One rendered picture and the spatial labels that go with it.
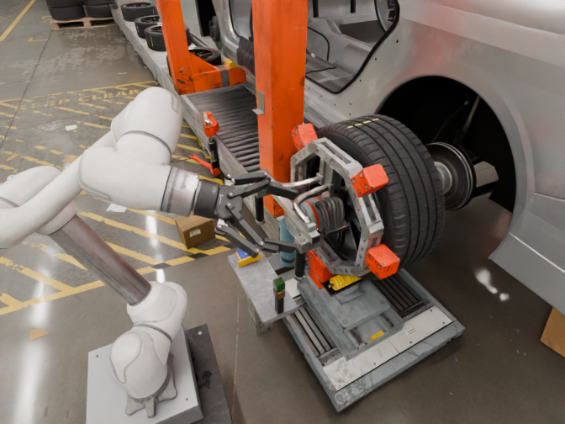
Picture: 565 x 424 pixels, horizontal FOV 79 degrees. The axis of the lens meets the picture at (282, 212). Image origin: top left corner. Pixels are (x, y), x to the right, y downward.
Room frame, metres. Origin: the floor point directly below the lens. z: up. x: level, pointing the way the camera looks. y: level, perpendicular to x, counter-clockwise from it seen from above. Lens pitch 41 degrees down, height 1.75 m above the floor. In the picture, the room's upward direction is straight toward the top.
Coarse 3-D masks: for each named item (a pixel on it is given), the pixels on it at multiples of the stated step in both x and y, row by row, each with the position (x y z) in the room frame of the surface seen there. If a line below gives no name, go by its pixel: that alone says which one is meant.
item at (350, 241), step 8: (312, 160) 1.28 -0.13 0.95; (312, 168) 1.29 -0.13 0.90; (312, 176) 1.30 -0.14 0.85; (344, 184) 1.13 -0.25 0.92; (344, 192) 1.16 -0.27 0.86; (344, 200) 1.15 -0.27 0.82; (376, 200) 0.92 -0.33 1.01; (344, 208) 1.14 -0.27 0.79; (352, 208) 1.11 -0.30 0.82; (344, 216) 1.10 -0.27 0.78; (352, 216) 1.09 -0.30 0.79; (352, 224) 1.05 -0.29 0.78; (344, 232) 1.08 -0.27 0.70; (352, 232) 1.02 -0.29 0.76; (360, 232) 1.17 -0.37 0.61; (328, 240) 1.13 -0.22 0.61; (336, 240) 1.12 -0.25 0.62; (344, 240) 1.08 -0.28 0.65; (352, 240) 1.12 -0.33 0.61; (336, 248) 1.07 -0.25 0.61; (344, 248) 1.06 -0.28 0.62; (352, 248) 1.06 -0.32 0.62; (344, 256) 1.02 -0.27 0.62; (352, 256) 0.99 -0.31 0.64
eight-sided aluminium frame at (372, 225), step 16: (320, 144) 1.12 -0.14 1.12; (304, 160) 1.26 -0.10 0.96; (336, 160) 1.01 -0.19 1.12; (352, 160) 1.01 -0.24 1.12; (304, 176) 1.27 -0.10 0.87; (352, 176) 0.93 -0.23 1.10; (304, 192) 1.27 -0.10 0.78; (352, 192) 0.91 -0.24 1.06; (368, 208) 0.89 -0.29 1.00; (368, 224) 0.83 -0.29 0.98; (368, 240) 0.80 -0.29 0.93; (320, 256) 1.03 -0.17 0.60; (336, 256) 1.01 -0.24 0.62; (336, 272) 0.92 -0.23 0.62; (352, 272) 0.85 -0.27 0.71; (368, 272) 0.82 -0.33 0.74
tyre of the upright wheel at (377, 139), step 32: (320, 128) 1.26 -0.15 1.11; (352, 128) 1.13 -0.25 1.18; (384, 128) 1.14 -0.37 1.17; (384, 160) 0.97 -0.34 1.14; (416, 160) 1.00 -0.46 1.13; (384, 192) 0.90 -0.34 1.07; (416, 192) 0.91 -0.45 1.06; (384, 224) 0.86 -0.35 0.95; (416, 224) 0.85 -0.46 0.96; (416, 256) 0.86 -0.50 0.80
